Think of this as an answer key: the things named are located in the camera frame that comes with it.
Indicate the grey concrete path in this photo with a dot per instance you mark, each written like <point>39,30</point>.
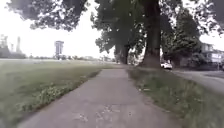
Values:
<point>106,96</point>

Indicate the row of trees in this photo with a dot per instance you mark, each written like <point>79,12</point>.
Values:
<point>152,36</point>

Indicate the white car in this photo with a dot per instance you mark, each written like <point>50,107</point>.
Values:
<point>166,65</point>

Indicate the tall distant tower building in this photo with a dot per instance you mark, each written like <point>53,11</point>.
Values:
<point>59,47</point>

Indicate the grass strip beside path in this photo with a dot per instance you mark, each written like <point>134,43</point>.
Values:
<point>176,96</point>

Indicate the dark conifer tree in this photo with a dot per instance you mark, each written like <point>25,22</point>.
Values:
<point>184,36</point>

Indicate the wide grass field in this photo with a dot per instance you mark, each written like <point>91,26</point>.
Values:
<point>36,80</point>

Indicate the grey asphalt road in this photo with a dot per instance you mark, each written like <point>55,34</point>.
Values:
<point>208,81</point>

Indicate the grass lawn by houses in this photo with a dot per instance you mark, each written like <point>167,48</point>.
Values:
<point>215,74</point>

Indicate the distant buildings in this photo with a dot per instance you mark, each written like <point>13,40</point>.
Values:
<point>4,46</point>

